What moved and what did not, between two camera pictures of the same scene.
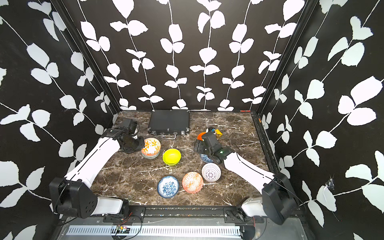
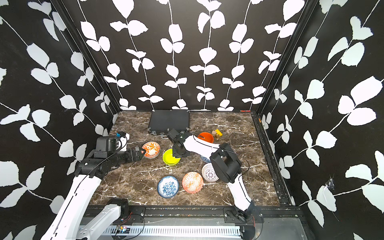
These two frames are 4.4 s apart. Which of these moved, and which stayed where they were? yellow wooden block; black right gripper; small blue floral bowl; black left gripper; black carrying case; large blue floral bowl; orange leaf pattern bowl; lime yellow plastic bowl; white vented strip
Moved: black right gripper; orange leaf pattern bowl; black left gripper
Stayed: large blue floral bowl; black carrying case; lime yellow plastic bowl; yellow wooden block; small blue floral bowl; white vented strip
